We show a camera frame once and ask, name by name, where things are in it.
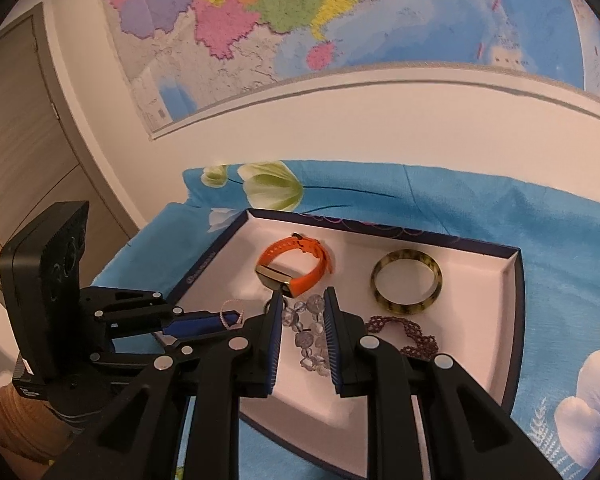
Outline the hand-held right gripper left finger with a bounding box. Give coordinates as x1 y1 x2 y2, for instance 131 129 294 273
45 287 286 480

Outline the grey wooden door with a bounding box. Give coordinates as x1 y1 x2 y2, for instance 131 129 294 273
0 2 141 281

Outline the blue floral tablecloth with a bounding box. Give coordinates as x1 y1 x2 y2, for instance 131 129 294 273
92 159 600 480

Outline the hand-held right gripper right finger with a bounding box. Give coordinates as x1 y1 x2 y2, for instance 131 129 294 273
322 286 563 480

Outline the orange strap watch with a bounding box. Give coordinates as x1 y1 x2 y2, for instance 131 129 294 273
256 232 334 297

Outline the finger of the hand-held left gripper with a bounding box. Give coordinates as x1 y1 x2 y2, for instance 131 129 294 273
92 310 244 367
80 287 186 328

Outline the person's left hand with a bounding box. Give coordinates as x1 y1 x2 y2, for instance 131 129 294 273
0 387 76 463

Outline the clear crystal bead bracelet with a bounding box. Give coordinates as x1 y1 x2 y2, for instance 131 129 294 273
282 295 331 377

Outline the pink charm hair tie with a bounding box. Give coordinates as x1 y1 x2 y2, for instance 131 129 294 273
221 299 243 331

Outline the tortoiseshell bangle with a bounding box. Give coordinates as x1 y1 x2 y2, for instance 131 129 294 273
370 249 443 317

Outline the colourful wall map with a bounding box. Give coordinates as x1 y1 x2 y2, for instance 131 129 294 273
96 0 600 141

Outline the dark blue shallow box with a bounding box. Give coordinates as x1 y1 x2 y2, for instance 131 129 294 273
152 208 526 478

